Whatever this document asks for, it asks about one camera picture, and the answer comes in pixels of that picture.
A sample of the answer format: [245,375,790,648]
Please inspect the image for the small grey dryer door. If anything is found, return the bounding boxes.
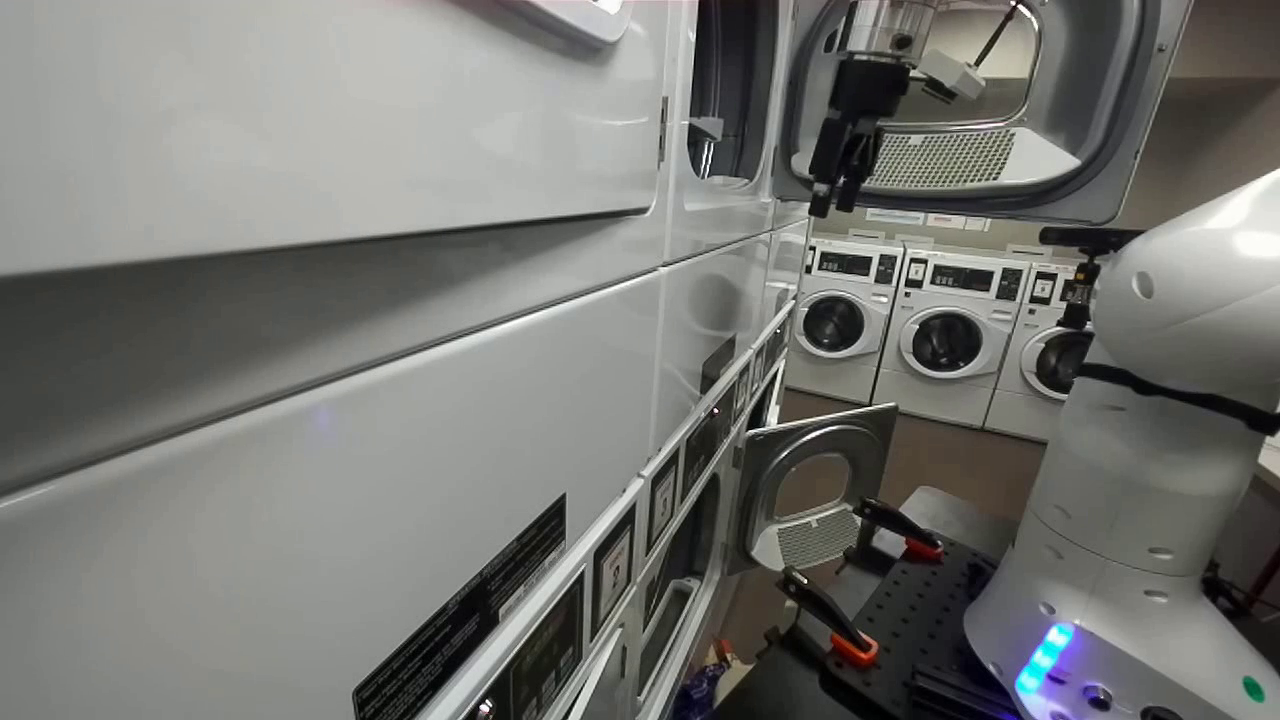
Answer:
[736,400,903,581]

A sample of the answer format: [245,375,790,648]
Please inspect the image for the grey cart table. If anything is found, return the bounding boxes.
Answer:
[892,482,1020,567]

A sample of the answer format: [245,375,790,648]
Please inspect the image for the blue patterned cloth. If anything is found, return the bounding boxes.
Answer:
[669,639,760,720]

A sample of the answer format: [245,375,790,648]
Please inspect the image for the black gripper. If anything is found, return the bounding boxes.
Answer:
[805,47,915,224]

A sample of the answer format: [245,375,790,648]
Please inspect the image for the large white dryer door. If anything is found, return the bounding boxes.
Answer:
[767,0,1199,231]

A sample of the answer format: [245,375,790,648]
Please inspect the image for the white washing machine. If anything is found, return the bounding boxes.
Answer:
[637,0,813,720]

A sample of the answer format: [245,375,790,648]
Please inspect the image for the black pegboard plate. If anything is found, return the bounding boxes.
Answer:
[743,534,1022,720]

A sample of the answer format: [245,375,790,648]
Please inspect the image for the black clamp orange handle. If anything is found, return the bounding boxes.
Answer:
[840,498,952,581]
[773,563,887,674]

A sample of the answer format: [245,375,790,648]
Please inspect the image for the white front-load washer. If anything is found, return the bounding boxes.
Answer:
[873,243,1039,431]
[782,231,910,408]
[980,257,1101,448]

